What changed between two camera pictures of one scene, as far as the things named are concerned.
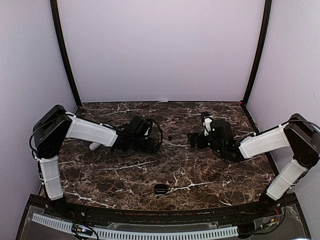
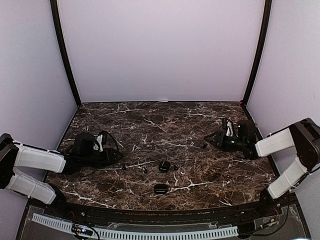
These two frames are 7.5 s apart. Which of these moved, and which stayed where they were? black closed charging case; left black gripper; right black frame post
Moved: left black gripper
Stayed: black closed charging case; right black frame post
